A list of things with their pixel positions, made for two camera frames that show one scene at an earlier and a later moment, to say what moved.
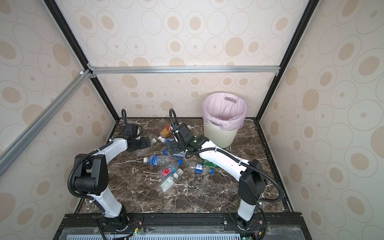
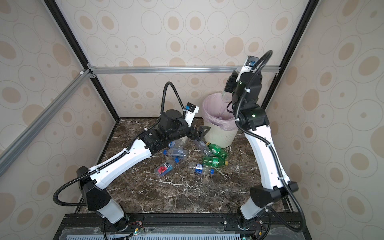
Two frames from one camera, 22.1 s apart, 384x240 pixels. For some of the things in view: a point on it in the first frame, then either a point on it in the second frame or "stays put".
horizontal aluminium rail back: x=185 y=69 stays put
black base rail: x=202 y=226 stays put
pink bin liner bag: x=226 y=110 stays put
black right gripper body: x=176 y=147 -> x=231 y=86
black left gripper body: x=140 y=144 -> x=189 y=131
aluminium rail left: x=8 y=151 stays put
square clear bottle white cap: x=168 y=182 -> x=226 y=96
